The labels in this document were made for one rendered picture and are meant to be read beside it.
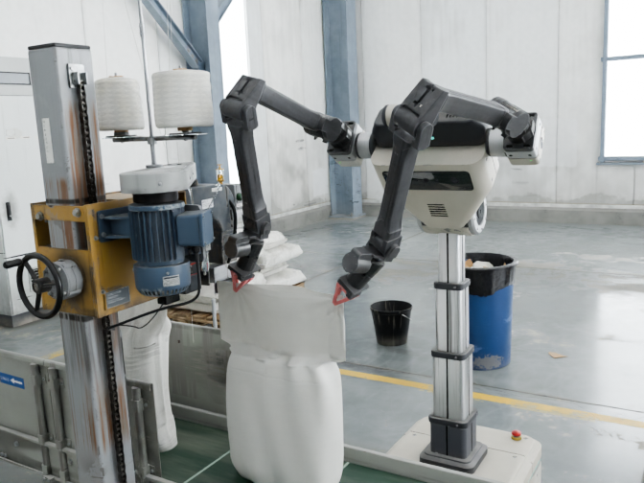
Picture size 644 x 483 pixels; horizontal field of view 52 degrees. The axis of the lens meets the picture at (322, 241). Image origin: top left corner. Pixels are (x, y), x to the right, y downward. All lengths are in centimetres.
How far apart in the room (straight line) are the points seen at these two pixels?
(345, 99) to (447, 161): 865
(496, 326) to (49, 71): 300
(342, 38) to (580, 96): 368
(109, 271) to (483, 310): 262
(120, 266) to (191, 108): 49
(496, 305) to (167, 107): 269
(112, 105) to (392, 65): 877
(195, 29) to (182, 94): 637
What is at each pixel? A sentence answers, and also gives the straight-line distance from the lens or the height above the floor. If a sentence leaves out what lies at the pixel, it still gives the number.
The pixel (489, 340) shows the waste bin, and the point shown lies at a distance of 412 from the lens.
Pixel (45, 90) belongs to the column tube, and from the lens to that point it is 193.
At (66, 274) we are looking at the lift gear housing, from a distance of 188.
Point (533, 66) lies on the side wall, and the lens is 990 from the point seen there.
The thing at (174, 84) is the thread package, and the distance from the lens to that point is 186.
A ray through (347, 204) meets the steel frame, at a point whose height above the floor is 21.
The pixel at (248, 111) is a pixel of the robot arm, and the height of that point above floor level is 156.
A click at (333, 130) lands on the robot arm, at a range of 212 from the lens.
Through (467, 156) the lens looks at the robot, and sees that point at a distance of 207.
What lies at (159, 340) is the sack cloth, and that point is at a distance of 243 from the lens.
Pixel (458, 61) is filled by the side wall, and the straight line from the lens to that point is 1021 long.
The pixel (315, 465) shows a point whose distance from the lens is 209.
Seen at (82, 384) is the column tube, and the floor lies 82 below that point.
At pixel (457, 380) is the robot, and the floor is 59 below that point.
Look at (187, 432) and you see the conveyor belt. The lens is 267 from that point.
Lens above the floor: 152
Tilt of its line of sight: 10 degrees down
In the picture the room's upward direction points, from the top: 3 degrees counter-clockwise
